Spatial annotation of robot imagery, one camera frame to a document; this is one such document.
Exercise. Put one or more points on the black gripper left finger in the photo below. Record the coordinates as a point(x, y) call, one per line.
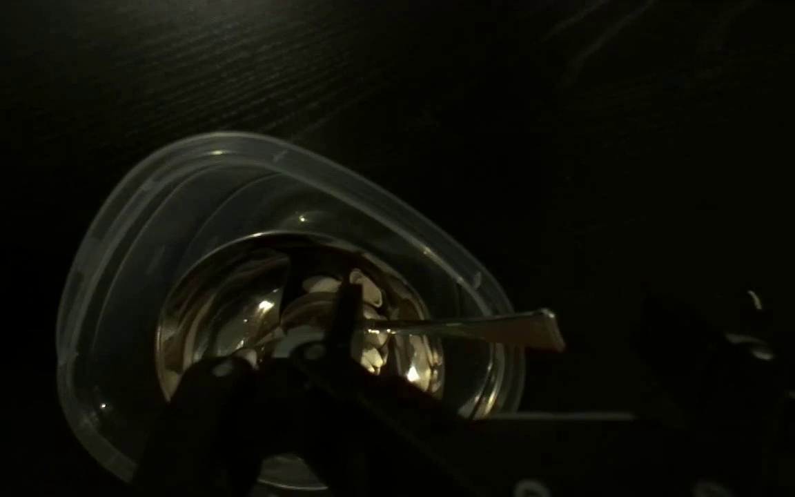
point(346, 328)

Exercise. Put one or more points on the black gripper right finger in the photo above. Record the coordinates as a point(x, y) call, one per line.
point(746, 361)

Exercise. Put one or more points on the shiny metal bowl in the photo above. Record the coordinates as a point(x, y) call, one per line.
point(223, 313)

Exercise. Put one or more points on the metal spoon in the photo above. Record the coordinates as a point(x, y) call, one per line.
point(499, 331)

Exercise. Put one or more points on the clear rounded plastic container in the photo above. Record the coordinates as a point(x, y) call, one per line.
point(139, 240)

